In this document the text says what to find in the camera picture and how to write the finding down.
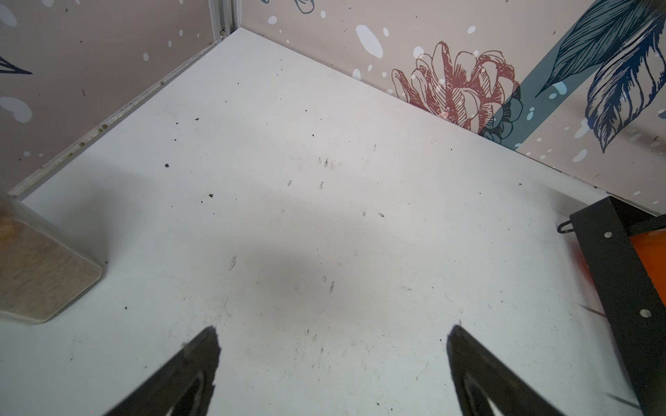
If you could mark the orange plastic bowl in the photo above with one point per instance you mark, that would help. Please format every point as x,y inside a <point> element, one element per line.
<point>651,249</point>

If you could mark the aluminium frame corner post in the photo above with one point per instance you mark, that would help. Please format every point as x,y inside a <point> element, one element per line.
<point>226,17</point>

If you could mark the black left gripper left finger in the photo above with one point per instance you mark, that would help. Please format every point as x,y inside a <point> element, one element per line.
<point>182,386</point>

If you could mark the black wire dish rack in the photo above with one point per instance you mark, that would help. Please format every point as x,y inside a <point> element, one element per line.
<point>630,299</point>

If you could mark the glass jar with amber contents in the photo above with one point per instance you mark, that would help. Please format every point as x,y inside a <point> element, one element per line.
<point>43,271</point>

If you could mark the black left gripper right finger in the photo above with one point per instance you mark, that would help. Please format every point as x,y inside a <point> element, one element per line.
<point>484,385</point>

